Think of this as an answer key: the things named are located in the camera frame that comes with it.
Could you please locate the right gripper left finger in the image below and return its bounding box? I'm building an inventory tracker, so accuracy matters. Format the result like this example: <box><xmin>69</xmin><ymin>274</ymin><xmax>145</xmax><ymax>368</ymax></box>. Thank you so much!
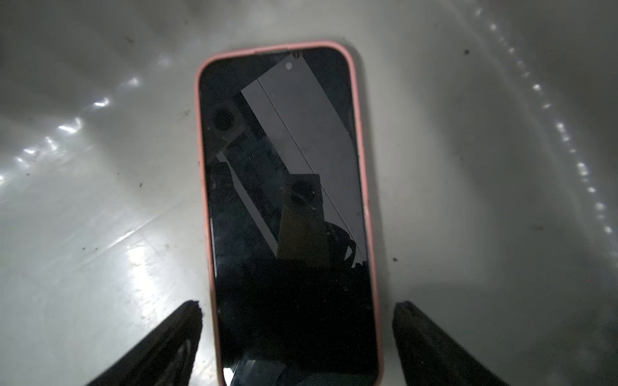
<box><xmin>90</xmin><ymin>301</ymin><xmax>203</xmax><ymax>386</ymax></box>

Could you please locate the pink case phone face up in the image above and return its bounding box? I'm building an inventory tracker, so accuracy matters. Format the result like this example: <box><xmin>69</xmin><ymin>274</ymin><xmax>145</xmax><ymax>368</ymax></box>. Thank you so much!
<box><xmin>196</xmin><ymin>41</ymin><xmax>383</xmax><ymax>385</ymax></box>

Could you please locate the grey storage tray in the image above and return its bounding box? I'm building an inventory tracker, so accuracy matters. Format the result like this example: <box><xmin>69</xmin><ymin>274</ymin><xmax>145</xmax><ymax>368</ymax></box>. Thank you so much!
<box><xmin>1</xmin><ymin>1</ymin><xmax>617</xmax><ymax>385</ymax></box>

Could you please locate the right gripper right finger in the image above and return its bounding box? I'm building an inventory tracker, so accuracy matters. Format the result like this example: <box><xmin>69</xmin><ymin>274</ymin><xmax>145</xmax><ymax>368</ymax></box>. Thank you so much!
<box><xmin>392</xmin><ymin>301</ymin><xmax>505</xmax><ymax>385</ymax></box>

